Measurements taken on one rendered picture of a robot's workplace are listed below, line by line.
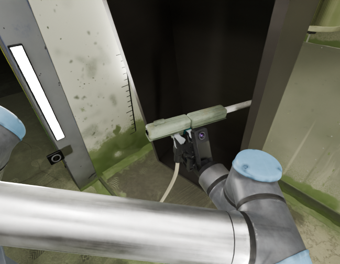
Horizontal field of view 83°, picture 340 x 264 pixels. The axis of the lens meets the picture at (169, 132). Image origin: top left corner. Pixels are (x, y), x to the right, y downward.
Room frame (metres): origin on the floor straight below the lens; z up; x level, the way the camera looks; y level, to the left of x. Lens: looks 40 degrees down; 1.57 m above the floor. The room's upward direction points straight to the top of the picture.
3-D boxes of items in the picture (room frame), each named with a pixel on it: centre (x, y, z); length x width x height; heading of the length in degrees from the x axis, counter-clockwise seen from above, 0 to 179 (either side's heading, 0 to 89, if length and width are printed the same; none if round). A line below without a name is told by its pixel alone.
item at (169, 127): (0.58, -0.14, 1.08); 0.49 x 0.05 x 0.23; 116
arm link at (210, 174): (0.34, -0.13, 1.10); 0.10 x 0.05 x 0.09; 117
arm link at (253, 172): (0.25, -0.18, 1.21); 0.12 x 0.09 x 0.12; 177
